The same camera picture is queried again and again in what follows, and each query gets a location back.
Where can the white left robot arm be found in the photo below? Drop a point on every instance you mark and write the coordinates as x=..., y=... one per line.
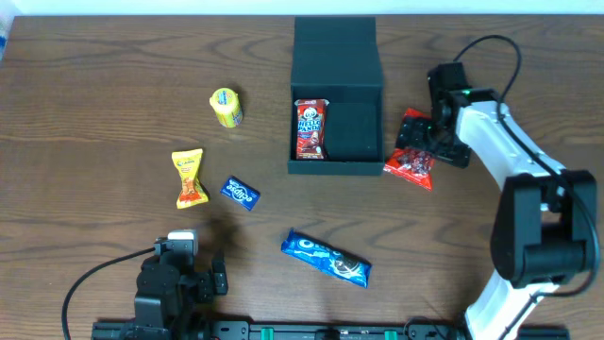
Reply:
x=168, y=313

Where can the black open gift box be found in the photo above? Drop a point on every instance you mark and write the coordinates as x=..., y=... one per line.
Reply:
x=337, y=59

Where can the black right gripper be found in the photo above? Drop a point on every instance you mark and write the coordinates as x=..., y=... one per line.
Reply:
x=420, y=133

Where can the red Hello Panda box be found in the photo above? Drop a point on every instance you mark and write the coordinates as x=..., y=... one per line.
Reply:
x=311, y=119

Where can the yellow Mentos gum bottle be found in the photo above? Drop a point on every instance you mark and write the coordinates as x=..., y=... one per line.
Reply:
x=226, y=104

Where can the red snack pouch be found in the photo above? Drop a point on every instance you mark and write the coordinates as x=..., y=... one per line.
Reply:
x=407, y=161

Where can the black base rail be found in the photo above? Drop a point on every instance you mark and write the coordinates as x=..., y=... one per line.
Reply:
x=241, y=330

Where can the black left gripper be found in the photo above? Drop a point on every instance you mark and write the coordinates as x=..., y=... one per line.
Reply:
x=208, y=285

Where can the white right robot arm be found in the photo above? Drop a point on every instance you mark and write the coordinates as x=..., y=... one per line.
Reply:
x=544, y=232

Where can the blue Eclipse mints tin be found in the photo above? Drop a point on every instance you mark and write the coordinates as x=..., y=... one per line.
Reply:
x=241, y=193

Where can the blue Oreo cookie pack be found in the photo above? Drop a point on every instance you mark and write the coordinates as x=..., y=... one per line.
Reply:
x=330, y=260

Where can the yellow orange snack packet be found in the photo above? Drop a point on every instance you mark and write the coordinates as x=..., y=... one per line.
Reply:
x=187, y=164

